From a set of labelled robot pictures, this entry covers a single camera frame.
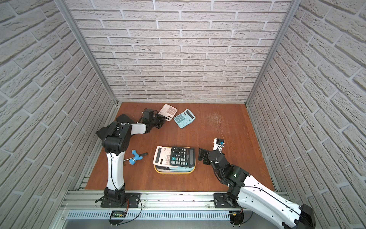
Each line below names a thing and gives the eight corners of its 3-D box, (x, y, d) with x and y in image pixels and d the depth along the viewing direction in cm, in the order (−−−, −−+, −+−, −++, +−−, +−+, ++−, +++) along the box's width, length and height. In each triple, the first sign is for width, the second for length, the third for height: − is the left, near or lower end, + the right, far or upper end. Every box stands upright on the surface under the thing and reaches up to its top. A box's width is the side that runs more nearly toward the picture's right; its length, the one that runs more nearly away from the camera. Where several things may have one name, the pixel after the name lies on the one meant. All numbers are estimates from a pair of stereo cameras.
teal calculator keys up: (181, 129, 105) (180, 126, 102) (173, 120, 110) (172, 117, 107) (196, 119, 111) (196, 116, 108) (188, 111, 116) (188, 108, 113)
